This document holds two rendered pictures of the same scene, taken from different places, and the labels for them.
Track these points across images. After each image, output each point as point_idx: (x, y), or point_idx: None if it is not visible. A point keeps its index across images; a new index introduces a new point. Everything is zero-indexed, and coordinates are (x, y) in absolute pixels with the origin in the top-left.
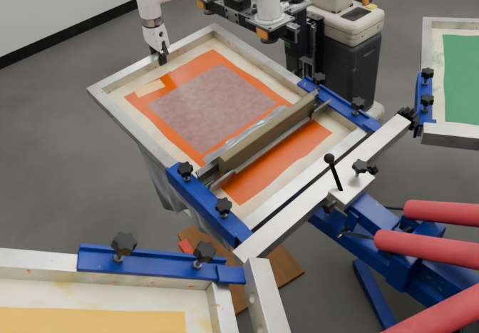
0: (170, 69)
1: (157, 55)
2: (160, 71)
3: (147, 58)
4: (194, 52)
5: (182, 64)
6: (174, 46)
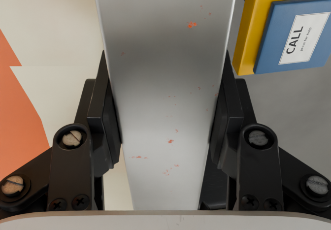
0: (39, 72)
1: (155, 115)
2: (50, 4)
3: (198, 23)
4: (112, 199)
5: (53, 137)
6: (162, 208)
